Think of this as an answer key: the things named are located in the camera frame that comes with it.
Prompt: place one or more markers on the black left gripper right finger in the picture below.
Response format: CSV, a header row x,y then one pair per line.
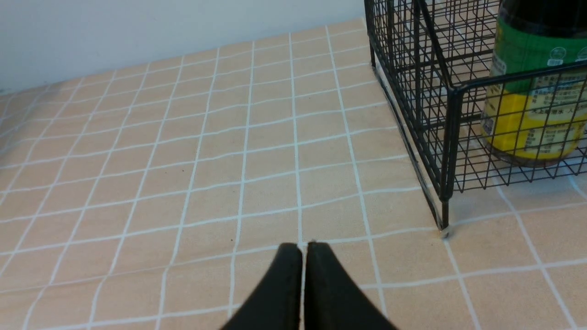
x,y
332,299

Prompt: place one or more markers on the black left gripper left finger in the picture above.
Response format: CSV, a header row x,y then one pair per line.
x,y
274,304

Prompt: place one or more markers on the yellow-capped oyster sauce bottle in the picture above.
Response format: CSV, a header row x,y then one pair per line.
x,y
537,121

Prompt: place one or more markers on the black wire mesh shelf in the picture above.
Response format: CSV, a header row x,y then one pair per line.
x,y
433,59

